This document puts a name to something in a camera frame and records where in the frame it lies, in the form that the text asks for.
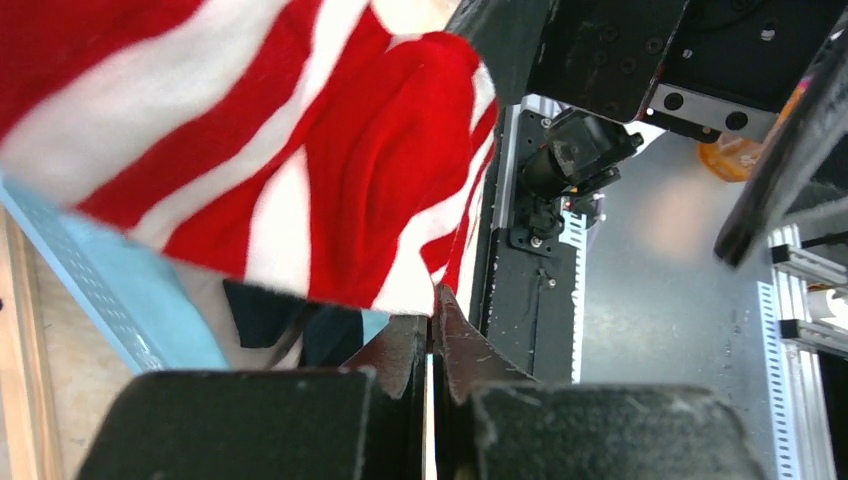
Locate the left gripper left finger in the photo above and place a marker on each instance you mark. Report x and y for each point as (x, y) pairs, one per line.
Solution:
(394, 433)

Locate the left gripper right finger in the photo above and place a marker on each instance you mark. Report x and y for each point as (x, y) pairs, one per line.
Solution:
(465, 365)

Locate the black sock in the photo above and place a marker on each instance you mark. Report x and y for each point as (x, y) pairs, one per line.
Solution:
(331, 334)

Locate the beige sock striped cuff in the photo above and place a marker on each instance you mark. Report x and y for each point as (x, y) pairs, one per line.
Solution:
(204, 289)

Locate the red white striped sock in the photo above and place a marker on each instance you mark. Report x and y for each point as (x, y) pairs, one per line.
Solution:
(296, 145)

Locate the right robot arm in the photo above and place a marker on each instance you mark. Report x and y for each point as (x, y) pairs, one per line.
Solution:
(696, 68)

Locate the blue plastic basket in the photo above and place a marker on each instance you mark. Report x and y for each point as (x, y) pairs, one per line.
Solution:
(131, 294)

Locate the orange bottle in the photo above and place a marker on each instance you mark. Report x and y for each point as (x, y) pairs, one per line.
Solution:
(733, 158)

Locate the wooden clothes rack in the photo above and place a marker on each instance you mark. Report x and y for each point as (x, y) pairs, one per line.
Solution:
(27, 393)

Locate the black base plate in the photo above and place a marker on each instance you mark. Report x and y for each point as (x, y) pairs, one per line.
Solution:
(529, 294)

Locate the aluminium frame rail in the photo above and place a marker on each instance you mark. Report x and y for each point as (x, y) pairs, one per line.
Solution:
(800, 309)

